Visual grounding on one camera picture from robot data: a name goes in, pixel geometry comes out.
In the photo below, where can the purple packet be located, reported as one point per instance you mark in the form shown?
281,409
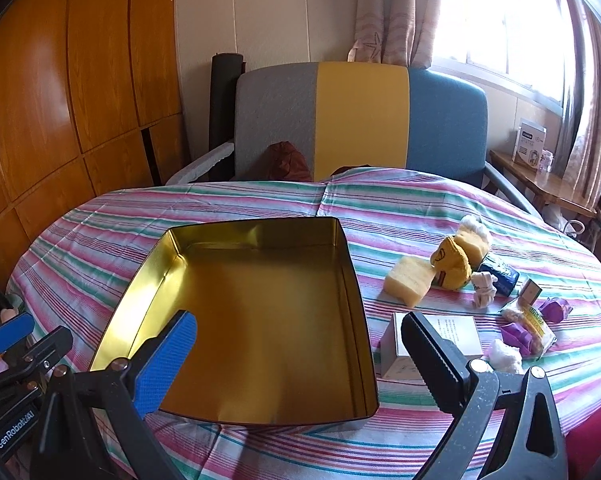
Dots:
517,335
555,309

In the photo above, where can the cream paper carton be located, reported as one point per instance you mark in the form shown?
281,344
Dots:
455,332

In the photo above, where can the white knotted cloth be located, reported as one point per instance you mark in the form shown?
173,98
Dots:
482,290

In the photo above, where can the black rolled mat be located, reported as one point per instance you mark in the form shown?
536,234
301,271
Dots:
225,100

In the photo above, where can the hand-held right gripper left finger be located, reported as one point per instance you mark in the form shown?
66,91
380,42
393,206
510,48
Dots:
168,365

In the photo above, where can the wooden side table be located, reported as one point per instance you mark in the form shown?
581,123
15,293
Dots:
540,182

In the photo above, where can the person's red clothing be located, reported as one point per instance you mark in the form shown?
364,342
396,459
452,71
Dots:
595,440

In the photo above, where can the blue tissue pack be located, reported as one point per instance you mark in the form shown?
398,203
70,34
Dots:
500,272

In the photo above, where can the window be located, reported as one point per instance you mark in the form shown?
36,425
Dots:
500,20

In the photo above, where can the white printed carton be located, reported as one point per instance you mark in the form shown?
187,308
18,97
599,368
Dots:
527,142

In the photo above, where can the small clear bottle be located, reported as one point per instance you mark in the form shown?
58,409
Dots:
546,160

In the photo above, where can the white plastic bag ball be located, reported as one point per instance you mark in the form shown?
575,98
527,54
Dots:
505,356
473,225

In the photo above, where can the green label snack packet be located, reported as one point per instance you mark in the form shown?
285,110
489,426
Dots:
530,322

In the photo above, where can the yellow plush toy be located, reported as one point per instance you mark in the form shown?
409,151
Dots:
450,265

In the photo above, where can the small green white box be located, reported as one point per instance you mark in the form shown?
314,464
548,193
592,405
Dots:
529,292

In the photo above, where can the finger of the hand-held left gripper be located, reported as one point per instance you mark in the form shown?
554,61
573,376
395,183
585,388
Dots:
8,334
35,355

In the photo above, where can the grey yellow blue armchair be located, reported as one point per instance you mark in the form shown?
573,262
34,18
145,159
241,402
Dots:
360,115

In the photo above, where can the dark red cushion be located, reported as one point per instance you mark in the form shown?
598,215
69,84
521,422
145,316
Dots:
288,160

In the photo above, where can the pink patterned curtain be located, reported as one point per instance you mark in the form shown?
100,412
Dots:
390,10

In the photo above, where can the gold tin box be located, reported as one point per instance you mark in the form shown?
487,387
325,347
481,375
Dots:
260,320

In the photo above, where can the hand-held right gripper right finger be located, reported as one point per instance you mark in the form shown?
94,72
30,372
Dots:
430,360

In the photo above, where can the yellow sponge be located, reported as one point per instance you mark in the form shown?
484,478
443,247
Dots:
410,280
478,247

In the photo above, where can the striped beige curtain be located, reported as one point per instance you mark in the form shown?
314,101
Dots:
592,110

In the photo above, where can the striped tablecloth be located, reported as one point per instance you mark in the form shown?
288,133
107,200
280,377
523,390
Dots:
180,205

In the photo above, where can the wooden wardrobe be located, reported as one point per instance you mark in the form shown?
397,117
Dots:
55,85

